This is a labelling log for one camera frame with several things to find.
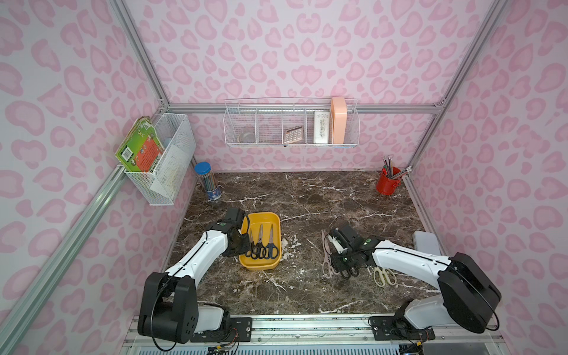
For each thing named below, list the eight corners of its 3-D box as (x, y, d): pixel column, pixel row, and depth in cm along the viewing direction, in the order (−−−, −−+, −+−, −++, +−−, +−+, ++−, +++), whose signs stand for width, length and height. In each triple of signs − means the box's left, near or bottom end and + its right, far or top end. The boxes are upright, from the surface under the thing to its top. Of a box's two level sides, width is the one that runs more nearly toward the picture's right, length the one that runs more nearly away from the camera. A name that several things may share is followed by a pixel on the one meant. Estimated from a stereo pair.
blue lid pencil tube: (205, 201, 111) (192, 174, 96) (209, 189, 116) (197, 161, 101) (219, 201, 111) (208, 174, 96) (222, 188, 116) (212, 161, 101)
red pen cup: (378, 196, 112) (385, 181, 103) (374, 182, 118) (380, 166, 109) (396, 196, 112) (404, 181, 103) (390, 181, 118) (398, 166, 109)
